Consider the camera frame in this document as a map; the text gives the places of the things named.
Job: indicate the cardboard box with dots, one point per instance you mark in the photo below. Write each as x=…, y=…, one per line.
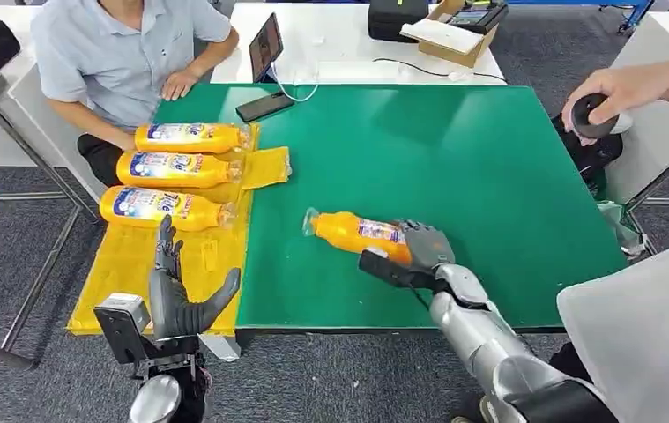
x=454, y=57

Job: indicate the white sheet on box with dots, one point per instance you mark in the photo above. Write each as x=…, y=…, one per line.
x=442, y=36

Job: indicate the yellow sheet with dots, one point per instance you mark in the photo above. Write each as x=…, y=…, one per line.
x=135, y=274

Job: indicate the black bag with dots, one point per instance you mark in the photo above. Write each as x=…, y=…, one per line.
x=395, y=20

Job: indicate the black tablet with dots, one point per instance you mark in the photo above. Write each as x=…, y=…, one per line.
x=266, y=49

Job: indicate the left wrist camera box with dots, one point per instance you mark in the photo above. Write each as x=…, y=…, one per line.
x=121, y=321

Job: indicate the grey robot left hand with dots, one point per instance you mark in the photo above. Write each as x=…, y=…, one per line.
x=170, y=309

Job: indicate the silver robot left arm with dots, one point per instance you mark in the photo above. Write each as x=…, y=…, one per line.
x=156, y=400

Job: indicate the person's left hand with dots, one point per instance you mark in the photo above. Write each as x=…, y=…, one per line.
x=179, y=84

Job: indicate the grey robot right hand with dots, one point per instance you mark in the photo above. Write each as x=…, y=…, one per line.
x=427, y=248

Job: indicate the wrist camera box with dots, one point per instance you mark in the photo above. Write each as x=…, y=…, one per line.
x=121, y=321
x=392, y=274

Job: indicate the person's hand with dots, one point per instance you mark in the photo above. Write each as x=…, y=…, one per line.
x=626, y=87

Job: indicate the white table with metal legs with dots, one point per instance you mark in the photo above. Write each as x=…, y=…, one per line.
x=655, y=140

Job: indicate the black phone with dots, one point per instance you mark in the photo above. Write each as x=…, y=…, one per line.
x=264, y=107

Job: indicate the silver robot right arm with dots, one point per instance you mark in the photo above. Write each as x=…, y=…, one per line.
x=486, y=344

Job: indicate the green mat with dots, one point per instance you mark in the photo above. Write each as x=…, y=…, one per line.
x=486, y=187

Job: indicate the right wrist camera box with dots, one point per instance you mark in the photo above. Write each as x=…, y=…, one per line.
x=392, y=274

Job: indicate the black round disc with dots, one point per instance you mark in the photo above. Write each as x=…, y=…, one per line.
x=594, y=119

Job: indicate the pale grey cover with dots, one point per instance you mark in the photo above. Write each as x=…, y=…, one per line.
x=643, y=338

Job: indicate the orange drink bottle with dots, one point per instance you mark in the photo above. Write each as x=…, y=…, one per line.
x=176, y=170
x=159, y=209
x=346, y=233
x=194, y=138

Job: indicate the black backpack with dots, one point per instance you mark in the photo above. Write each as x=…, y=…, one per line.
x=597, y=157

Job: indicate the clear plastic bag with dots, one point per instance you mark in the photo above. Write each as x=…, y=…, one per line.
x=620, y=230

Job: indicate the black device with screen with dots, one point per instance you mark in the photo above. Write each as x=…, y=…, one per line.
x=480, y=17

